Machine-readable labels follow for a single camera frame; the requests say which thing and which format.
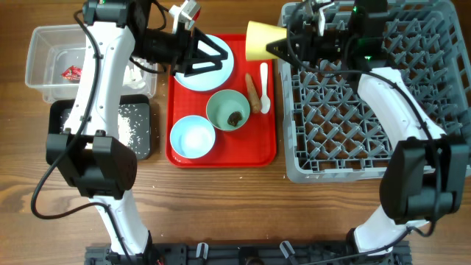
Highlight green bowl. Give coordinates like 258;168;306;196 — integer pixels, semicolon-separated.
206;89;251;132

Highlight black tray bin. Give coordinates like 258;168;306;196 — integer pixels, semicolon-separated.
49;95;152;160

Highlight light blue plate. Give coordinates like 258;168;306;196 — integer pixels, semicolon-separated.
174;35;235;92

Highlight dark food scrap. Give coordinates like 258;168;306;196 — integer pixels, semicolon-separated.
227;111;244;127

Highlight white tissue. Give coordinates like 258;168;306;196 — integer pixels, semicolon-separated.
123;66;146;90

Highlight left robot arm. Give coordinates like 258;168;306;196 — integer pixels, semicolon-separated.
46;1;228;264

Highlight red plastic tray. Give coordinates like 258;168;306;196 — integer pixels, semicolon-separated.
165;34;277;168

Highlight grey dishwasher rack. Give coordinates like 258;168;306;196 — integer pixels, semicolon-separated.
278;1;470;183

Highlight white plastic spoon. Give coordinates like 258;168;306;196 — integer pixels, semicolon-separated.
260;63;271;114

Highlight light blue bowl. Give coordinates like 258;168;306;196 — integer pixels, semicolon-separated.
169;115;216;159

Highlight yellow plastic cup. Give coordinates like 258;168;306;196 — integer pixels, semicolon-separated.
245;21;286;61

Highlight red snack wrapper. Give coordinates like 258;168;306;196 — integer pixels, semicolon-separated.
61;66;82;82

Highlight white rice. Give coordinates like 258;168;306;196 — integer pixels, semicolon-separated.
118;103;150;151

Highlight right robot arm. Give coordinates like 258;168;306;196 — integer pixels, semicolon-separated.
266;1;470;259

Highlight brown carrot piece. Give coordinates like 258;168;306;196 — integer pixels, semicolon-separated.
245;73;261;113

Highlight clear plastic bin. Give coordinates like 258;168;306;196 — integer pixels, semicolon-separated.
25;24;157;103

